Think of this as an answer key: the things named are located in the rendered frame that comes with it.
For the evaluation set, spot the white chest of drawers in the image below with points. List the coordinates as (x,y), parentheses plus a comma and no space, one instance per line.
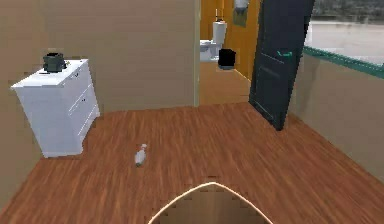
(56,103)

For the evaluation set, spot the black bin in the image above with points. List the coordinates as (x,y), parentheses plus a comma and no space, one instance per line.
(227,58)

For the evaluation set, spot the white bottle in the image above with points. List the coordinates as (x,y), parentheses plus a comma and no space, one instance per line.
(140,156)

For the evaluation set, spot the white toilet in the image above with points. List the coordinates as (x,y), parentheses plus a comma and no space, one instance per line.
(213,41)

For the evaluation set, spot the dark room door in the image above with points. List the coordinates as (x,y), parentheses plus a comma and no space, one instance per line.
(280,60)

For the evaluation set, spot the dark green pot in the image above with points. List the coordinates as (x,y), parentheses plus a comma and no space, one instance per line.
(54,62)

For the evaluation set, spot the framed wall picture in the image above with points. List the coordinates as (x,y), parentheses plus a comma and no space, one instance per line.
(240,12)

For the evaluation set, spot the window with teal frame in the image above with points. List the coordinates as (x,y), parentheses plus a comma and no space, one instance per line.
(346,36)

